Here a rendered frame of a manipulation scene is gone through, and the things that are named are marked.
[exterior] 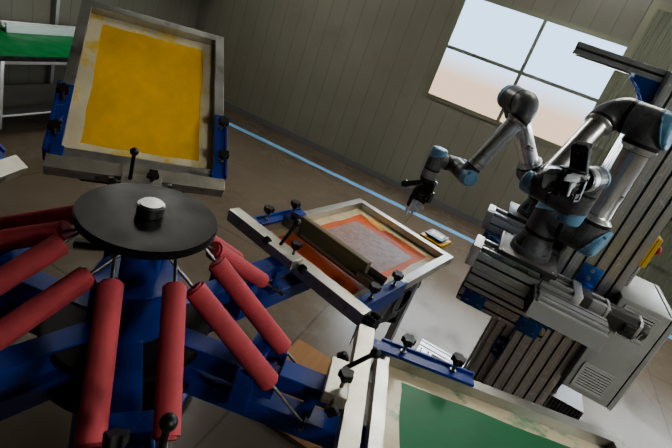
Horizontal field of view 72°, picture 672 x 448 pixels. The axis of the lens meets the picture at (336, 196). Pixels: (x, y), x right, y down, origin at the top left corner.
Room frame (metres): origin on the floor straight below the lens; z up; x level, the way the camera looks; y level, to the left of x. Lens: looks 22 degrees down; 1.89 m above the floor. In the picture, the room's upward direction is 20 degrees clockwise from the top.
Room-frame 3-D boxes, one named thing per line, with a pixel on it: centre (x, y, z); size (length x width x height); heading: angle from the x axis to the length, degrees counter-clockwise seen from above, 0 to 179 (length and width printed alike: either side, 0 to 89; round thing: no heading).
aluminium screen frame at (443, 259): (1.81, -0.17, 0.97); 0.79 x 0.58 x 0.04; 148
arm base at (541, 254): (1.68, -0.78, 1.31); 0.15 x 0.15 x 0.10
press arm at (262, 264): (1.33, 0.13, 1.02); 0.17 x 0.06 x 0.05; 148
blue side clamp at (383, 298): (1.46, -0.28, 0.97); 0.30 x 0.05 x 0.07; 148
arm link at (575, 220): (1.40, -0.69, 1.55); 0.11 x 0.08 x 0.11; 49
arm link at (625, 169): (1.59, -0.88, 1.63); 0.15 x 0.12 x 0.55; 49
